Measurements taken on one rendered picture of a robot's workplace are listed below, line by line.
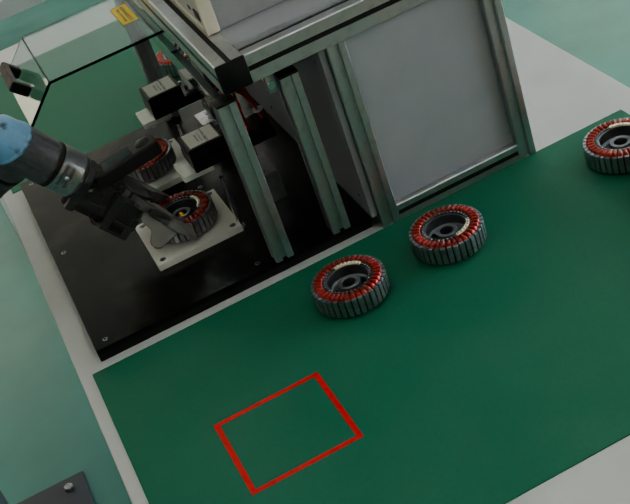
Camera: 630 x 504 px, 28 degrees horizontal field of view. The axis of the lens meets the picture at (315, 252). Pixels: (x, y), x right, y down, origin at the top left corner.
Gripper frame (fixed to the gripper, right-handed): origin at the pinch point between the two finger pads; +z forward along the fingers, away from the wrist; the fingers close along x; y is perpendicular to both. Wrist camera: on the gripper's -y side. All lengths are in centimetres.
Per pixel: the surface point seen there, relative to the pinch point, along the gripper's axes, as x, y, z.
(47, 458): -65, 84, 39
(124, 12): -25.6, -20.9, -18.1
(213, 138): 2.8, -14.2, -5.1
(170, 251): 5.2, 5.0, -1.7
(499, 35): 21, -52, 16
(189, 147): 2.0, -10.9, -7.5
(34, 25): -342, 40, 70
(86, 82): -81, 3, 4
